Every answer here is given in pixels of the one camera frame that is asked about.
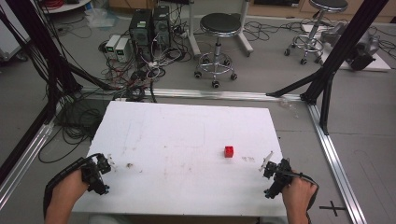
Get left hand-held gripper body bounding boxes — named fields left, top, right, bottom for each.
left=81, top=153, right=112, bottom=196

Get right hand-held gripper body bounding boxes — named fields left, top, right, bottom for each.
left=262, top=158, right=294, bottom=201

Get person's right hand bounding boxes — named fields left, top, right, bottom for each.
left=281, top=170, right=318, bottom=213

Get person's left hand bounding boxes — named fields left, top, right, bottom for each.
left=50, top=169, right=91, bottom=209

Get white power supply unit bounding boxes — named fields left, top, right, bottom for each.
left=105, top=34, right=121, bottom=54
left=114, top=37, right=131, bottom=63

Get black computer tower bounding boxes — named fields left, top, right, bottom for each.
left=128, top=8, right=154, bottom=63
left=151, top=5, right=172, bottom=51

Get clear plastic bag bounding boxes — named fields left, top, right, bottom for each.
left=84, top=7, right=120, bottom=30

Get black round stool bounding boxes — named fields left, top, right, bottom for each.
left=283, top=0, right=349, bottom=66
left=193, top=12, right=252, bottom=90

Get grey machine on board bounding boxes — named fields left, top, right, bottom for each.
left=320, top=21, right=383, bottom=72

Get white floor board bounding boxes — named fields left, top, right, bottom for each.
left=301, top=23, right=392, bottom=73

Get white cabinet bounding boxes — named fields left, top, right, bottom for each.
left=0, top=6, right=32, bottom=63

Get white round table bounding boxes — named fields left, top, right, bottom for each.
left=37, top=0, right=93, bottom=15

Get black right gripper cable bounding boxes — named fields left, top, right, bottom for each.
left=290, top=172, right=320, bottom=224

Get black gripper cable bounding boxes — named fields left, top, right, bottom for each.
left=42, top=152, right=105, bottom=220
left=290, top=172, right=320, bottom=224

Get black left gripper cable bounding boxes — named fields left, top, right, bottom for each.
left=42, top=152, right=105, bottom=220

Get pile of black cables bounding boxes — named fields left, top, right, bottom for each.
left=37, top=92, right=108, bottom=165

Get aluminium frame rail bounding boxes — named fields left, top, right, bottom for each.
left=306, top=102, right=369, bottom=224
left=0, top=121, right=56, bottom=210
left=78, top=87, right=310, bottom=103

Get tangle of floor cables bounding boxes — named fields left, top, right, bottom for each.
left=97, top=6, right=200, bottom=104

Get black frame strut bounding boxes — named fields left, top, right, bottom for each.
left=0, top=0, right=120, bottom=185
left=265, top=0, right=390, bottom=136

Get black cables on floor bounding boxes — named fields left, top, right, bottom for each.
left=242, top=17, right=396, bottom=62

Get white desk frame legs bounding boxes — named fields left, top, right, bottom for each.
left=186, top=0, right=255, bottom=59

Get red cable coil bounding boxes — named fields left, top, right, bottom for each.
left=42, top=0, right=65, bottom=9

